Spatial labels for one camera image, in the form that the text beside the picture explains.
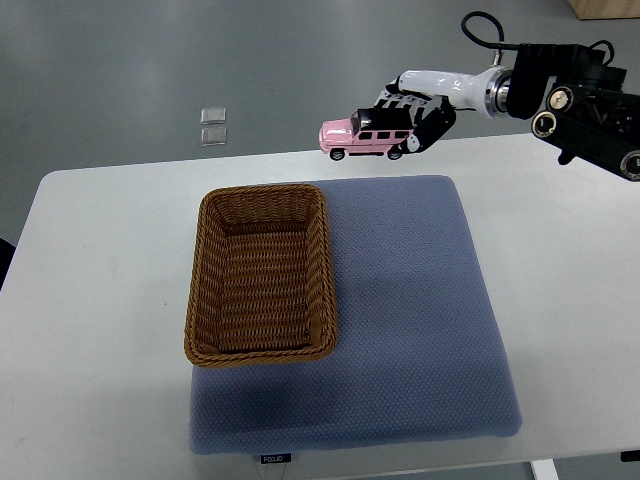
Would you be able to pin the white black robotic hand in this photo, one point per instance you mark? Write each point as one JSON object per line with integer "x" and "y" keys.
{"x": 433, "y": 99}

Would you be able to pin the pink toy car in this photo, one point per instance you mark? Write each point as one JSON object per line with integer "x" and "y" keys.
{"x": 371, "y": 131}

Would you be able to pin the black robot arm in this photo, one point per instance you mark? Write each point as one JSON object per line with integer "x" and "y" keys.
{"x": 574, "y": 99}

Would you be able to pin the brown wicker basket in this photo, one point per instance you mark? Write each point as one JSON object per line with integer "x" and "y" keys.
{"x": 262, "y": 287}

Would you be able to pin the wooden box corner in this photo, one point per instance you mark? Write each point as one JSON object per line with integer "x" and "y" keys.
{"x": 605, "y": 9}

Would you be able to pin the upper floor socket plate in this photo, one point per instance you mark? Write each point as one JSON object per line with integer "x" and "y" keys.
{"x": 213, "y": 115}

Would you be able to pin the blue grey cushion mat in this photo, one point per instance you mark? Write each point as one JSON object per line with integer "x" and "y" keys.
{"x": 419, "y": 355}

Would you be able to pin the white table leg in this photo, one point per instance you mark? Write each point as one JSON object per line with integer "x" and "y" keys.
{"x": 544, "y": 470}

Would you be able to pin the dark object at left edge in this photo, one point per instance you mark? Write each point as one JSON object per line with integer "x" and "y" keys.
{"x": 7, "y": 251}

